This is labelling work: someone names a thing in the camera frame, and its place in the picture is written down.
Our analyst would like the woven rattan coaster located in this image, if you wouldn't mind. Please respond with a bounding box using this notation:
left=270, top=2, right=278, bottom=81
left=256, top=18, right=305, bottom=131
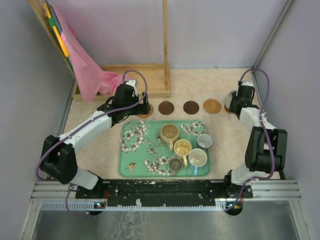
left=138, top=103, right=154, bottom=119

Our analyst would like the light blue mug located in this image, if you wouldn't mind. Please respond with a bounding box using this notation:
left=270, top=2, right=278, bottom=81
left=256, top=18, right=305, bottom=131
left=188, top=148, right=208, bottom=176

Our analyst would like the pink cloth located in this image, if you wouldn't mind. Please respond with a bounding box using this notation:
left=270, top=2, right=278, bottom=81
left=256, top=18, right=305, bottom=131
left=52, top=5, right=123, bottom=103

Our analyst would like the yellow green hanger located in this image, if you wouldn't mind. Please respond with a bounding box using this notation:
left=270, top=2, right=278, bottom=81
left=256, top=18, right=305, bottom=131
left=42, top=1, right=70, bottom=58

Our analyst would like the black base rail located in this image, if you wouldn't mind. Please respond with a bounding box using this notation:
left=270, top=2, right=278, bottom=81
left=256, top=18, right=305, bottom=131
left=75, top=174, right=253, bottom=207

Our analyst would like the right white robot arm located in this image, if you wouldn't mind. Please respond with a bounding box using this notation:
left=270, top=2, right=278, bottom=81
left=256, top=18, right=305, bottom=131
left=223, top=81, right=288, bottom=198

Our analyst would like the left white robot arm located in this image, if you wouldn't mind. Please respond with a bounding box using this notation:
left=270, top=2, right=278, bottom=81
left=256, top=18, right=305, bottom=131
left=38, top=79, right=151, bottom=199

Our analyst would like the dark reddish wooden coaster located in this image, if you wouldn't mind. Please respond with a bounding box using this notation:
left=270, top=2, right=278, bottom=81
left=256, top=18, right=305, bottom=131
left=158, top=101, right=175, bottom=115

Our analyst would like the wooden rack stand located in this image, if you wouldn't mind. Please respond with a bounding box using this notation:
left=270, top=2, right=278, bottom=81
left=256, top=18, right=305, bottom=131
left=28, top=0, right=171, bottom=98

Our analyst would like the green floral tray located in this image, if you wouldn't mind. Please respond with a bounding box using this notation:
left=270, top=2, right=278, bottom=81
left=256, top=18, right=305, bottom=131
left=118, top=119, right=207, bottom=179

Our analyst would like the small grey cup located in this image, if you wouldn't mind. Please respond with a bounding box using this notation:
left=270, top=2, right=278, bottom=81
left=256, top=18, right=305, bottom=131
left=168, top=157, right=184, bottom=176

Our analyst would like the white grey mug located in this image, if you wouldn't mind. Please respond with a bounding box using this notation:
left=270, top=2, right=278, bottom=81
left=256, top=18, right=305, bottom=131
left=224, top=90, right=237, bottom=109

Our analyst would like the small blue-grey cup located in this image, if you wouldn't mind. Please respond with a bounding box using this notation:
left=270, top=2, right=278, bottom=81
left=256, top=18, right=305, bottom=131
left=197, top=134, right=213, bottom=150

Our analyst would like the dark brown wooden coaster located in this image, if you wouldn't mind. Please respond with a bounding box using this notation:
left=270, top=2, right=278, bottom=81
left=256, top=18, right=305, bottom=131
left=183, top=100, right=200, bottom=115

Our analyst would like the light brown wooden coaster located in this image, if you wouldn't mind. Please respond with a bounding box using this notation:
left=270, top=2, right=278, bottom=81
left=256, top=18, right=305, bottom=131
left=224, top=106, right=230, bottom=113

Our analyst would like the yellow mug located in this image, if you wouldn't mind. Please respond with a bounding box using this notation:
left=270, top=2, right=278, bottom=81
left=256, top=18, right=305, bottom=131
left=173, top=139, right=192, bottom=168

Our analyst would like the beige mug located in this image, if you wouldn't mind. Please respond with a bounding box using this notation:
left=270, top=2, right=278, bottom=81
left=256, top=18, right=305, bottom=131
left=159, top=124, right=180, bottom=152

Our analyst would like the light woven coaster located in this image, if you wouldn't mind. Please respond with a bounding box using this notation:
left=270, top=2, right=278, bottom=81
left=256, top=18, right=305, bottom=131
left=203, top=98, right=222, bottom=114

